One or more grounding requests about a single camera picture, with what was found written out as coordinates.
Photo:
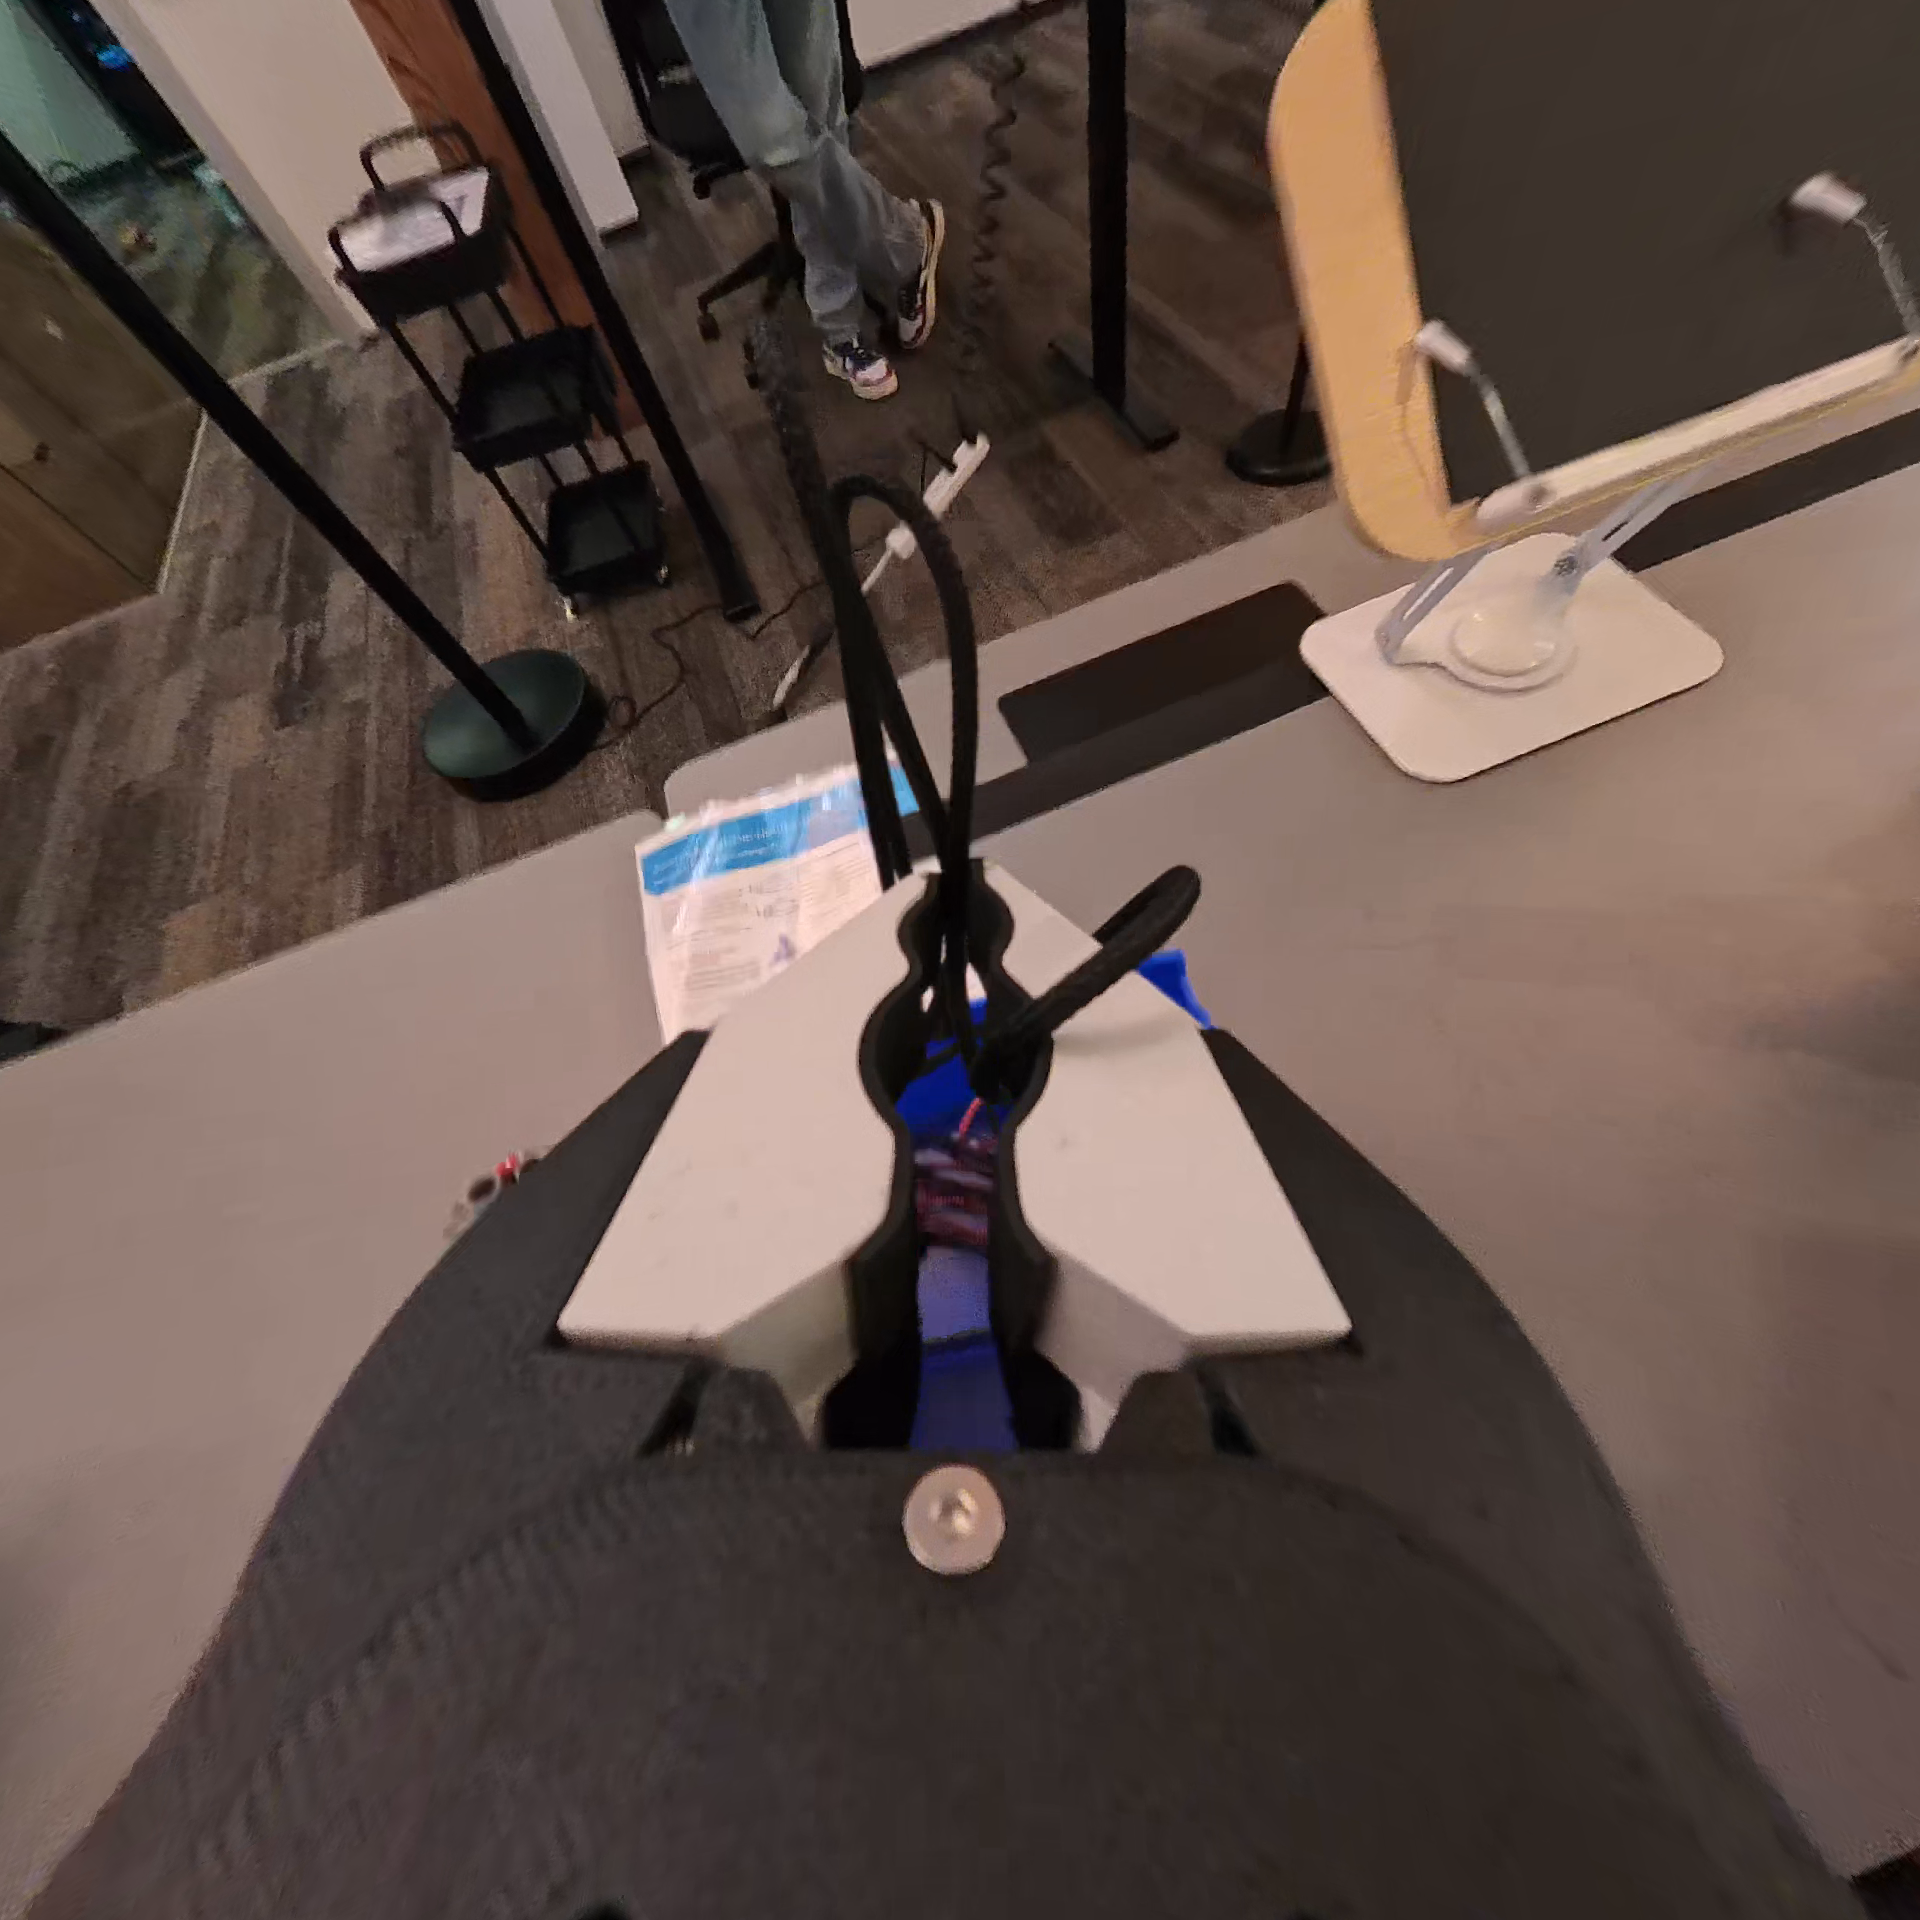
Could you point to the wooden edged display board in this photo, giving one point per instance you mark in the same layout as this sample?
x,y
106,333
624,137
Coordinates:
x,y
1573,223

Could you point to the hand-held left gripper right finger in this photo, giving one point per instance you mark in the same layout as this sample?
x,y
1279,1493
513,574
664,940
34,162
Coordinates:
x,y
1183,1183

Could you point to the black round base pole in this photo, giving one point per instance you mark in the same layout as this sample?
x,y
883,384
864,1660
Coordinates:
x,y
1279,445
510,721

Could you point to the black desk leg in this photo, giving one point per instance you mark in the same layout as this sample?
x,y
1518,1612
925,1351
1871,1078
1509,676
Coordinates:
x,y
1112,223
630,328

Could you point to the white folding stand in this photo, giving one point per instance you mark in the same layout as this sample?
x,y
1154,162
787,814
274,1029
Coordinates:
x,y
1515,676

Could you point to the blue plastic bin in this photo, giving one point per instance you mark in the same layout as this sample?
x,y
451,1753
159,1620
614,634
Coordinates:
x,y
954,1347

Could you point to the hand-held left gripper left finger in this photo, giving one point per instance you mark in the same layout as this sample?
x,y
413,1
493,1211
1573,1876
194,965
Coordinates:
x,y
734,1183

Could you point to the printed paper sheet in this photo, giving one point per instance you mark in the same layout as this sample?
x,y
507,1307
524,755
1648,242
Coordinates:
x,y
734,900

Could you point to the white power strip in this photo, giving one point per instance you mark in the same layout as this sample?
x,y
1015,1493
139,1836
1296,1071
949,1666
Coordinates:
x,y
939,502

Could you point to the black tiered rolling cart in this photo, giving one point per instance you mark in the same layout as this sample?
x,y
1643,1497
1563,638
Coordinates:
x,y
510,390

